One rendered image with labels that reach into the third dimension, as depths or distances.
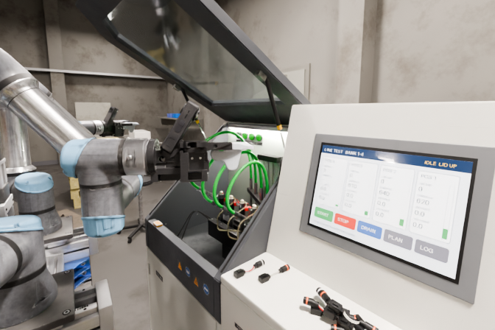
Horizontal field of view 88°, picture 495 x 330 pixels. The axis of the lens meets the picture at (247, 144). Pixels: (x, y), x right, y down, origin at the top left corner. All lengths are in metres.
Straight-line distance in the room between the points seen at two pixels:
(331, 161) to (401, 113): 0.25
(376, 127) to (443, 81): 2.15
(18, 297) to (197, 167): 0.54
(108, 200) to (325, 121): 0.70
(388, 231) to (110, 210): 0.69
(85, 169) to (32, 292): 0.41
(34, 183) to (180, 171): 0.84
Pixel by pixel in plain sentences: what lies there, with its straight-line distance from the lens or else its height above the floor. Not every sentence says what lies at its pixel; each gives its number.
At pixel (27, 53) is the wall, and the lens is 9.16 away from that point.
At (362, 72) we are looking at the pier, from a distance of 3.09.
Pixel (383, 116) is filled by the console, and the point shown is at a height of 1.51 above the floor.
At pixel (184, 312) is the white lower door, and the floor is 0.66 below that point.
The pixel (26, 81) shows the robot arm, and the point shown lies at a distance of 0.76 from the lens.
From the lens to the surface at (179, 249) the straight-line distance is 1.21.
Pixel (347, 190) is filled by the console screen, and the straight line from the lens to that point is 0.87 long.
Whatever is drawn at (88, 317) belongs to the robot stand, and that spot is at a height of 0.98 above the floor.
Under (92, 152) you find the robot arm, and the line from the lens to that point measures 0.55.
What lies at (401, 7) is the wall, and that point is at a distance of 3.28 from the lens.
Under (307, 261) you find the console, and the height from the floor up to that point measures 1.02.
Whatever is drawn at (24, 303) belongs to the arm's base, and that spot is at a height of 1.08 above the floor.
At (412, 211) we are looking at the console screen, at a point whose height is 1.27.
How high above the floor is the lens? 1.53
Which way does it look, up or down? 8 degrees down
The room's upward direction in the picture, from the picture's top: straight up
